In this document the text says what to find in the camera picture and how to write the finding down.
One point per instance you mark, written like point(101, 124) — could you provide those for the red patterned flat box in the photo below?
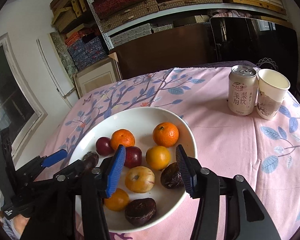
point(105, 8)

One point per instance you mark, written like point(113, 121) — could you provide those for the dark wooden board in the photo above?
point(186, 46)

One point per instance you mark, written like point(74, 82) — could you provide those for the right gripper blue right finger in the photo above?
point(187, 171)

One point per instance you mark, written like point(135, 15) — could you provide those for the white paper cup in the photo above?
point(272, 88)

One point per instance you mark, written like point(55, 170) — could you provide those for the white oval plate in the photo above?
point(141, 121)

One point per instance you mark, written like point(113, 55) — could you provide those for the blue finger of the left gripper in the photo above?
point(72, 170)
point(54, 158)

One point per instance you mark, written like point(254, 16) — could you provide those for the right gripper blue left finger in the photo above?
point(113, 172)

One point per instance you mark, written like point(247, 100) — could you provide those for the white framed window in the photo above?
point(20, 111)

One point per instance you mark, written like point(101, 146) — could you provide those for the large orange tangerine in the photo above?
point(122, 137)

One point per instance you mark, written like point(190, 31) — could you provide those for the person's left hand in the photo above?
point(15, 226)

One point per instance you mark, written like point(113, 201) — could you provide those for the stack of blue patterned boxes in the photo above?
point(86, 54)

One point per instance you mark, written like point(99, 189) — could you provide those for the pale yellow orange fruit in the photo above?
point(140, 179)

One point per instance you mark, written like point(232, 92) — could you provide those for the pear drink can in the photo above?
point(242, 89)

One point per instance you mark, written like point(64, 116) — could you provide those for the framed picture leaning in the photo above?
point(104, 72)

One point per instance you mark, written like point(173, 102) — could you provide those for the pink deer print tablecloth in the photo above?
point(265, 152)

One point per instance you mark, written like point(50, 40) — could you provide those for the white metal shelving unit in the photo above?
point(180, 2)

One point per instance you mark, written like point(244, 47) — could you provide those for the dark red plum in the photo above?
point(133, 157)
point(103, 146)

